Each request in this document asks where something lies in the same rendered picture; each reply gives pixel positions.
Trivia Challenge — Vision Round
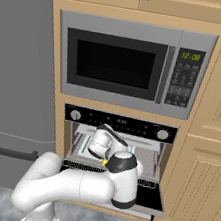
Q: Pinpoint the dark grey fridge handle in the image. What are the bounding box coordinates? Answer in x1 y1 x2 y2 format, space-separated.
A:
0 144 40 163

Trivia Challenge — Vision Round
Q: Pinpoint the black oven door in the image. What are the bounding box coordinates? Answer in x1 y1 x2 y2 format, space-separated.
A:
54 164 171 221

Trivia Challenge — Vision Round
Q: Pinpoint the grey fridge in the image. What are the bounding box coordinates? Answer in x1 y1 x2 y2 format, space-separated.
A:
0 0 80 196

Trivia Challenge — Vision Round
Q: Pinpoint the ribbed light wood cupboard door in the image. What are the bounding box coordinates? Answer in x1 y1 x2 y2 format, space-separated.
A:
153 131 221 221

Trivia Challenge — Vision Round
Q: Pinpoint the silver microwave door handle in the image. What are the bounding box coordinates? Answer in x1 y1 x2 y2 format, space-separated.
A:
155 44 177 106

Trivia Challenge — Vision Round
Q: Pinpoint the silver oven knob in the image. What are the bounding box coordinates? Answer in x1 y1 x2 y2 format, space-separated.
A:
156 128 170 142
69 108 83 122

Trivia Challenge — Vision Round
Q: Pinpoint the pale grey oven rack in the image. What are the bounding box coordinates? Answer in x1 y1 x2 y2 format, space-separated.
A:
73 122 164 154

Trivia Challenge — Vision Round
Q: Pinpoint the wire oven rack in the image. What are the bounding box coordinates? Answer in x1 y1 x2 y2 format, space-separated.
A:
61 136 166 191

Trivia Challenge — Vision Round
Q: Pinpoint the yellow corn cob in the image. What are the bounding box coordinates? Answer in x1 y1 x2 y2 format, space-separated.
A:
101 157 110 168

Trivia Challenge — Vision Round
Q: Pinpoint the light wood cabinet frame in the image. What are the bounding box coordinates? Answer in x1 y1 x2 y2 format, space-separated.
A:
14 0 221 221

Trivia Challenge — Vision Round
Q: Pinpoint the black microwave door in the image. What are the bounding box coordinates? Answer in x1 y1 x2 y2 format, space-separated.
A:
58 27 170 103

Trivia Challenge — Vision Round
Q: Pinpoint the silver microwave oven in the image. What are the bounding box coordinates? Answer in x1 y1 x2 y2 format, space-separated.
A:
47 9 220 124

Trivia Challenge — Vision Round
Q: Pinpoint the black and silver oven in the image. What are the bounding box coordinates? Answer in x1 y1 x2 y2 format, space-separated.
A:
48 101 182 221

